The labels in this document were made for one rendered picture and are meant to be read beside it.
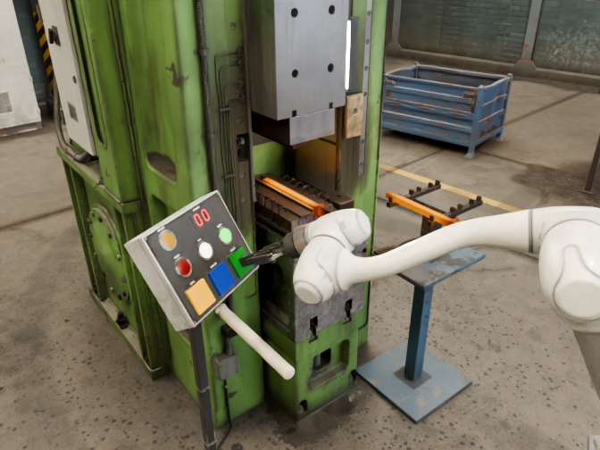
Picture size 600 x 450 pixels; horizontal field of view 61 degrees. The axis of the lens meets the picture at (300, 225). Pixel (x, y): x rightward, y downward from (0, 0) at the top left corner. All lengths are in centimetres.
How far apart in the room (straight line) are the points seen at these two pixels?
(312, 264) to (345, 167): 102
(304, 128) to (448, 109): 388
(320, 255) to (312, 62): 76
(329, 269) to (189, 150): 73
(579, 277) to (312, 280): 54
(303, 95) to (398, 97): 413
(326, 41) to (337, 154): 53
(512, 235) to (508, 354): 176
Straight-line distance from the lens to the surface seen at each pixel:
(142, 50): 201
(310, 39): 173
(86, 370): 289
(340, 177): 217
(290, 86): 171
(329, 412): 248
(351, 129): 210
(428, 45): 1065
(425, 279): 210
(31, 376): 297
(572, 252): 106
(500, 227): 124
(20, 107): 690
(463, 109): 551
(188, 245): 147
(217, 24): 170
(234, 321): 195
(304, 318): 206
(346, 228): 129
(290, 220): 188
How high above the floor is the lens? 184
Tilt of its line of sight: 28 degrees down
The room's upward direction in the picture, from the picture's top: straight up
